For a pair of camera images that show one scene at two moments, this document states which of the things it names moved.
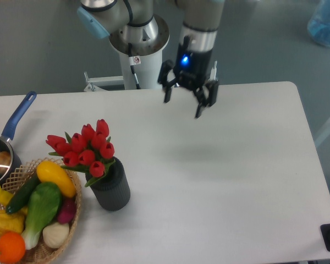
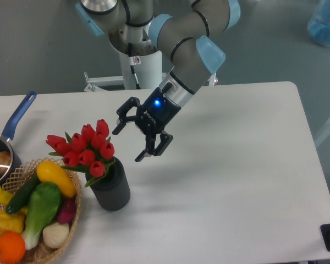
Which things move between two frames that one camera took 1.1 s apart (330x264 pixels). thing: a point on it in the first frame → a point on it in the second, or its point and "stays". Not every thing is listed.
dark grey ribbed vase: (113, 192) stays
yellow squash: (47, 171) stays
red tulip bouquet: (91, 150) stays
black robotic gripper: (192, 70) → (154, 115)
